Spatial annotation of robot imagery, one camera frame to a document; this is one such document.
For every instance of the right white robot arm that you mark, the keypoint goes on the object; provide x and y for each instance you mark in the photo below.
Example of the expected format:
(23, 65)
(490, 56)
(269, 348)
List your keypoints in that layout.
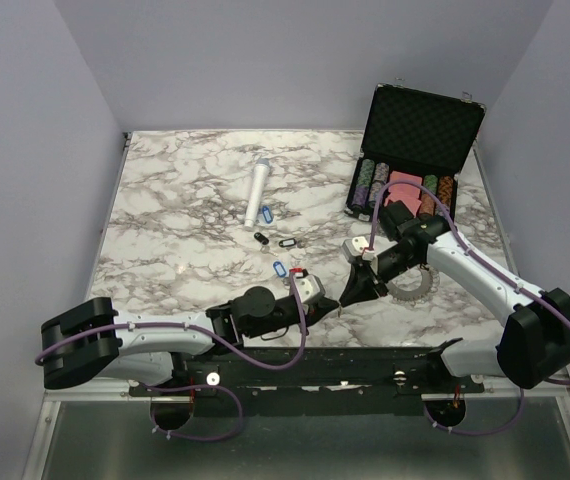
(535, 342)

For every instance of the white microphone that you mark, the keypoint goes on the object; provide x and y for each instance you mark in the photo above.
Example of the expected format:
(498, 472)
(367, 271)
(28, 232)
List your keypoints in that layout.
(259, 178)

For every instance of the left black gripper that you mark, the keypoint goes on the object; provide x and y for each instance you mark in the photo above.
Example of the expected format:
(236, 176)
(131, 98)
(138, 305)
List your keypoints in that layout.
(319, 309)

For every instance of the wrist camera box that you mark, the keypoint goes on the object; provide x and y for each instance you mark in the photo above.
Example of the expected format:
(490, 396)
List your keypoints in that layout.
(358, 248)
(308, 286)

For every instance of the blue key tag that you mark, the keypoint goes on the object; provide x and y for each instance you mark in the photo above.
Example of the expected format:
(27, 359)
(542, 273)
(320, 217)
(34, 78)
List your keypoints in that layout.
(280, 269)
(267, 214)

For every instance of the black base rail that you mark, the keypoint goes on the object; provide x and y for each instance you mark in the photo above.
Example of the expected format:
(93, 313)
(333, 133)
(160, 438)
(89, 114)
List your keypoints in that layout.
(325, 382)

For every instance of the pink playing card deck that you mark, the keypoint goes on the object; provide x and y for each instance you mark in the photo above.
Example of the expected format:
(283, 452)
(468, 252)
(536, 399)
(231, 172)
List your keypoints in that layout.
(408, 192)

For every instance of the black key tag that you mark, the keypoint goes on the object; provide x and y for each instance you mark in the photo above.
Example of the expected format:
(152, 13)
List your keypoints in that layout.
(288, 243)

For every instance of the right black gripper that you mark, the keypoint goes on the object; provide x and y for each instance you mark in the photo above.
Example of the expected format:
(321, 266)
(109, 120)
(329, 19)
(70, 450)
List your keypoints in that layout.
(361, 285)

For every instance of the large metal keyring disc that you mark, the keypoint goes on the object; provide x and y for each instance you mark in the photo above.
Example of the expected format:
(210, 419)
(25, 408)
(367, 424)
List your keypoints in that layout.
(414, 285)

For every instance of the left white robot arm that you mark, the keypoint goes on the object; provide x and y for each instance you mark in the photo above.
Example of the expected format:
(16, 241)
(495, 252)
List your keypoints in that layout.
(94, 339)

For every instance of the blue key tag near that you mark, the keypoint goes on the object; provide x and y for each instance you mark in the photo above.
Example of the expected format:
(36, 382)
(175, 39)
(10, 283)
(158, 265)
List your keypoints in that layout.
(280, 269)

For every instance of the black poker chip case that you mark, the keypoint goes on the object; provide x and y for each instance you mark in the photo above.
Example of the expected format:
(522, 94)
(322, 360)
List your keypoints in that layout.
(414, 132)

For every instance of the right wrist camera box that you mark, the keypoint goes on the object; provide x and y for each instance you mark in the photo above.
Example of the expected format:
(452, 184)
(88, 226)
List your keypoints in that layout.
(358, 248)

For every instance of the blue key tag far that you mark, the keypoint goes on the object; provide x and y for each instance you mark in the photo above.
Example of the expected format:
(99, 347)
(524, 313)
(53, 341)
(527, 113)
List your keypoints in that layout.
(267, 214)

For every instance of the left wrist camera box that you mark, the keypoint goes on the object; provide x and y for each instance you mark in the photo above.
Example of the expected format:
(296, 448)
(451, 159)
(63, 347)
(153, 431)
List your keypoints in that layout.
(308, 286)

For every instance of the black key fob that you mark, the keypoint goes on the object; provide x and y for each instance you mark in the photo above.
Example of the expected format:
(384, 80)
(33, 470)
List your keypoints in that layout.
(262, 239)

